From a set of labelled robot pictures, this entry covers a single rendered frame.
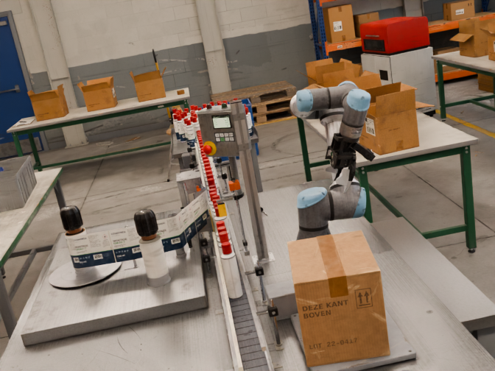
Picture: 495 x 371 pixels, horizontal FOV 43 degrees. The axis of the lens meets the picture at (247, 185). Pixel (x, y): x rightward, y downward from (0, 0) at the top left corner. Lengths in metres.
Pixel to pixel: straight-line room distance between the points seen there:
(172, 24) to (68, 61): 1.69
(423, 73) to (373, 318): 6.32
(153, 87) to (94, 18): 2.43
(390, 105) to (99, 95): 4.75
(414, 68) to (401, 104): 3.94
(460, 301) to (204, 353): 0.85
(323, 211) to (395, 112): 1.68
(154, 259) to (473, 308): 1.14
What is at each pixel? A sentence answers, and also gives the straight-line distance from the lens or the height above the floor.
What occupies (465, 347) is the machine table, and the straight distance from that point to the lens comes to 1.96.
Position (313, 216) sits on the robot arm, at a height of 1.04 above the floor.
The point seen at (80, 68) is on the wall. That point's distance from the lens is 10.13.
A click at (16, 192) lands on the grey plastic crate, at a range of 4.30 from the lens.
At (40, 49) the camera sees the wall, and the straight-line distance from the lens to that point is 10.21.
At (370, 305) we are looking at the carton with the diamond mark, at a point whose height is 1.02.
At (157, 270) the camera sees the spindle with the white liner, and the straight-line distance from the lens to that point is 2.44.
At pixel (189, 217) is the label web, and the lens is 2.73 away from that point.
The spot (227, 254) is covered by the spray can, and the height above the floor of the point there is 1.05.
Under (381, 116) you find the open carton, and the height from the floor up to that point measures 1.02.
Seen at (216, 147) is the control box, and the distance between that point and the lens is 2.50.
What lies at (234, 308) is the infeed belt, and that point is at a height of 0.88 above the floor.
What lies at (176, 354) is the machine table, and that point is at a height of 0.83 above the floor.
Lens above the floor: 1.91
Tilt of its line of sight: 17 degrees down
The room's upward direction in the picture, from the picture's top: 10 degrees counter-clockwise
